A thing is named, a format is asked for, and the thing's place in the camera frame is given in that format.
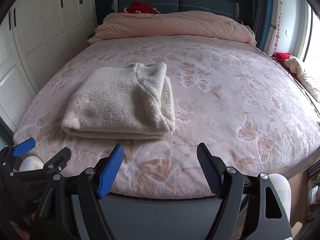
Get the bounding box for cream knit sweater black hearts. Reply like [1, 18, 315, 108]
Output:
[61, 63, 175, 140]

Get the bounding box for white fuzzy slipper left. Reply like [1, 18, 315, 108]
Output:
[18, 156, 44, 172]

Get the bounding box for pink floral bed blanket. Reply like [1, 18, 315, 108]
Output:
[13, 36, 319, 199]

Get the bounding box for red cloth on windowsill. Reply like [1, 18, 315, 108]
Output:
[272, 52, 291, 62]

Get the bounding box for cream cloth on windowsill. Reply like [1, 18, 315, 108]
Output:
[284, 56, 319, 102]

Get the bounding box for white wardrobe red stickers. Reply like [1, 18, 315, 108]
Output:
[1, 0, 97, 131]

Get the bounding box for pink folded duvet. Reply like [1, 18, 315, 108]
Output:
[88, 11, 257, 46]

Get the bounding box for red pillow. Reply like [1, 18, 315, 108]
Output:
[120, 1, 160, 15]

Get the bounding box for teal upholstered headboard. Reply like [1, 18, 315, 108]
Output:
[112, 0, 239, 21]

